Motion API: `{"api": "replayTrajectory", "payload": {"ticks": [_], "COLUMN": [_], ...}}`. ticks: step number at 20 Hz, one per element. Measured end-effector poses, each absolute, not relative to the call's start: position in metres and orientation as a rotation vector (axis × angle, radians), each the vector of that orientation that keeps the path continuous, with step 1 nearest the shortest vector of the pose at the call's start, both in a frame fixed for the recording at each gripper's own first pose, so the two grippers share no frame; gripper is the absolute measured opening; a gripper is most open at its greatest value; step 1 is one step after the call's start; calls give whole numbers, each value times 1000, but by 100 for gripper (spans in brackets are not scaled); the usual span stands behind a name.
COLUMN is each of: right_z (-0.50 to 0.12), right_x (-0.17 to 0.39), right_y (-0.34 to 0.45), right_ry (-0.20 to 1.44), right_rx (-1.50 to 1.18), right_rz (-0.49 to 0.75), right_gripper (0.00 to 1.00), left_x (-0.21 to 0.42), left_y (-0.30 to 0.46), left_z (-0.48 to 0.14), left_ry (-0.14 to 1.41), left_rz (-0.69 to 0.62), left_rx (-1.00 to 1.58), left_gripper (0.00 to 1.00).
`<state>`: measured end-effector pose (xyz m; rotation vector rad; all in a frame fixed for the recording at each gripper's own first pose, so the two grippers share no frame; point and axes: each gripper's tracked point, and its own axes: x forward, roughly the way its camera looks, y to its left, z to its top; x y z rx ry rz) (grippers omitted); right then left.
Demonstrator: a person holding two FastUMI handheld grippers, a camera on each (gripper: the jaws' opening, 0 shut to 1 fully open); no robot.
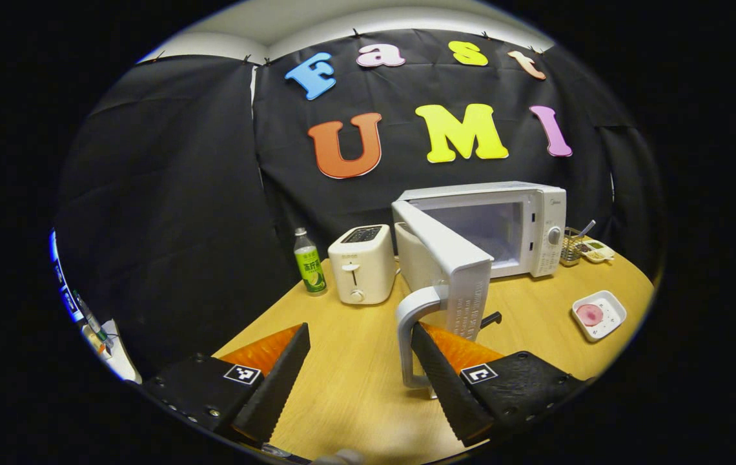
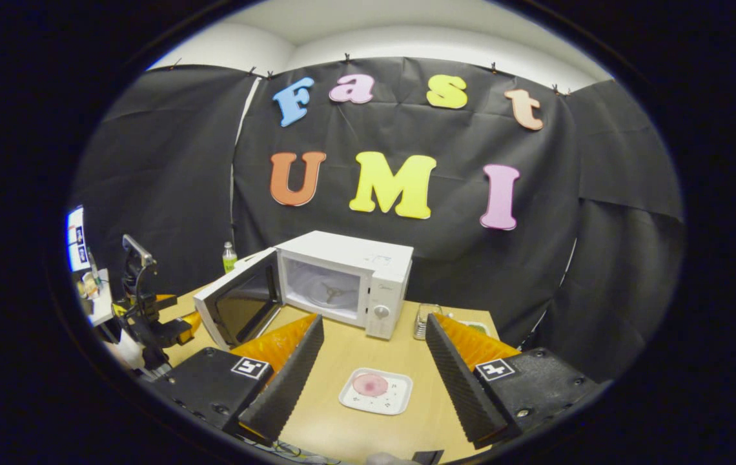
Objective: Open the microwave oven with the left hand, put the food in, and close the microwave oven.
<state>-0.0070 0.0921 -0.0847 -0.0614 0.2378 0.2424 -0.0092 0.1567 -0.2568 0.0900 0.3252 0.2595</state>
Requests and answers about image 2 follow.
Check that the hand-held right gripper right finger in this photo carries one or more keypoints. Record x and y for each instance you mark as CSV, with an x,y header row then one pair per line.
x,y
465,394

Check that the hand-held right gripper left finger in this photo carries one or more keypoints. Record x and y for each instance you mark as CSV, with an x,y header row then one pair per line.
x,y
287,394

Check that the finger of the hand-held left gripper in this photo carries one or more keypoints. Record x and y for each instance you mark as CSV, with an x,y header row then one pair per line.
x,y
164,298
191,326

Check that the white square plate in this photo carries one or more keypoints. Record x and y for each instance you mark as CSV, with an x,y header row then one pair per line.
x,y
394,400

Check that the pink round food slice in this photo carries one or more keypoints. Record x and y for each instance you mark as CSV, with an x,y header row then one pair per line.
x,y
370,385

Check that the white microwave oven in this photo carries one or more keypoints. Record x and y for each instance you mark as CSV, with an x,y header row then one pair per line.
x,y
384,284

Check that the divided dish with grains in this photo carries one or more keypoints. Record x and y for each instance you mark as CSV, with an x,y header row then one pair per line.
x,y
476,326

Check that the green drink bottle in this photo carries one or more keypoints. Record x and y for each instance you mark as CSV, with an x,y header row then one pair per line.
x,y
229,259

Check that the metal mesh basket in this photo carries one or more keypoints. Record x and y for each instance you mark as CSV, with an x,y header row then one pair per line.
x,y
425,320

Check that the bright screen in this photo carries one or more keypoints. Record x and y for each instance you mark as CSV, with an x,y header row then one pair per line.
x,y
77,239

